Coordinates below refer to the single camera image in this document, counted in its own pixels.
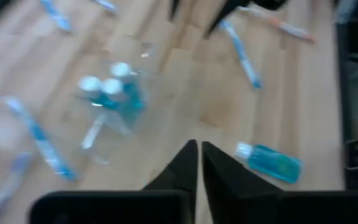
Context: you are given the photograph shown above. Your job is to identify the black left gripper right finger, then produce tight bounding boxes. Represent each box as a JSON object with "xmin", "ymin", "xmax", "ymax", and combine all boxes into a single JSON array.
[{"xmin": 201, "ymin": 141, "xmax": 358, "ymax": 224}]

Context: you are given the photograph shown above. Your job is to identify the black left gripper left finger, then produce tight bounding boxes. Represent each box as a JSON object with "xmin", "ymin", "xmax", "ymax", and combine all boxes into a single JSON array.
[{"xmin": 29, "ymin": 139, "xmax": 198, "ymax": 224}]

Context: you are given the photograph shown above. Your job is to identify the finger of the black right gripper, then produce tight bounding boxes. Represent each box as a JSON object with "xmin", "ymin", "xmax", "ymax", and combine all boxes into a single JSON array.
[
  {"xmin": 206, "ymin": 0, "xmax": 252, "ymax": 39},
  {"xmin": 168, "ymin": 0, "xmax": 181, "ymax": 22}
]

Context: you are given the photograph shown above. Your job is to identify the clear acrylic organizer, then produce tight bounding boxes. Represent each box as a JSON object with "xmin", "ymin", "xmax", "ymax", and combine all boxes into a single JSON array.
[{"xmin": 71, "ymin": 35, "xmax": 160, "ymax": 166}]

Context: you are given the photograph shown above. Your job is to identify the purple white toothbrush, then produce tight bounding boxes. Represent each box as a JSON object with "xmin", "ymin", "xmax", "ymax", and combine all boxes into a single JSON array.
[
  {"xmin": 93, "ymin": 0, "xmax": 117, "ymax": 13},
  {"xmin": 0, "ymin": 151, "xmax": 34, "ymax": 224}
]

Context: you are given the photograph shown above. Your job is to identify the blue white toothbrush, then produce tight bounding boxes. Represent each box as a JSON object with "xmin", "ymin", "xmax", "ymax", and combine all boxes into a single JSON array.
[
  {"xmin": 1, "ymin": 96, "xmax": 79, "ymax": 183},
  {"xmin": 40, "ymin": 0, "xmax": 73, "ymax": 32},
  {"xmin": 218, "ymin": 19, "xmax": 263, "ymax": 90},
  {"xmin": 81, "ymin": 112, "xmax": 109, "ymax": 149}
]

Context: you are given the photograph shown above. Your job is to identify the wrapped orange white toothbrush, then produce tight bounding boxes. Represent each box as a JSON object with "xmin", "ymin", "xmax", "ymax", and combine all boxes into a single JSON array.
[{"xmin": 237, "ymin": 5, "xmax": 316, "ymax": 43}]

